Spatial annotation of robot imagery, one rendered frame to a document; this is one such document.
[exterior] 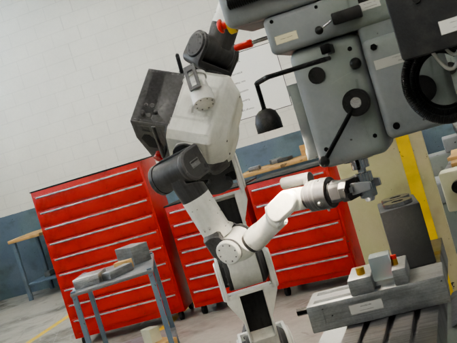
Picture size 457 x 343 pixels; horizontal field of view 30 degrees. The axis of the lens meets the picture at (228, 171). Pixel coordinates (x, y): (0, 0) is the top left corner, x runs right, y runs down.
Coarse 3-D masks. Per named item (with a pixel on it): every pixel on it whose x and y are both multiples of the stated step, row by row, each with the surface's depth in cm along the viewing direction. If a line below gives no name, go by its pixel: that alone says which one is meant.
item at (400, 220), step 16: (384, 208) 259; (400, 208) 253; (416, 208) 253; (384, 224) 254; (400, 224) 254; (416, 224) 253; (400, 240) 254; (416, 240) 254; (416, 256) 254; (432, 256) 253
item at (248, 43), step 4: (248, 40) 243; (252, 40) 243; (256, 40) 242; (260, 40) 242; (264, 40) 242; (236, 44) 244; (240, 44) 243; (244, 44) 243; (248, 44) 243; (252, 44) 243; (236, 48) 244; (240, 48) 244; (244, 48) 244
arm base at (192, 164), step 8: (192, 144) 255; (176, 152) 259; (184, 152) 250; (192, 152) 253; (200, 152) 255; (184, 160) 249; (192, 160) 251; (200, 160) 254; (152, 168) 257; (184, 168) 248; (192, 168) 250; (200, 168) 253; (208, 168) 256; (184, 176) 249; (192, 176) 249; (200, 176) 251; (152, 184) 255; (160, 192) 256
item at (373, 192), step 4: (364, 176) 228; (368, 176) 228; (372, 176) 229; (356, 180) 229; (360, 180) 228; (364, 180) 228; (368, 180) 228; (372, 180) 229; (372, 184) 228; (364, 192) 228; (368, 192) 228; (372, 192) 228; (376, 192) 229; (360, 196) 230; (364, 196) 229; (368, 196) 228; (372, 196) 228
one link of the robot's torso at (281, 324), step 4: (276, 324) 319; (280, 324) 319; (284, 324) 315; (284, 328) 309; (288, 328) 315; (244, 332) 320; (288, 332) 306; (240, 336) 319; (288, 336) 305; (240, 340) 310; (288, 340) 304; (292, 340) 305
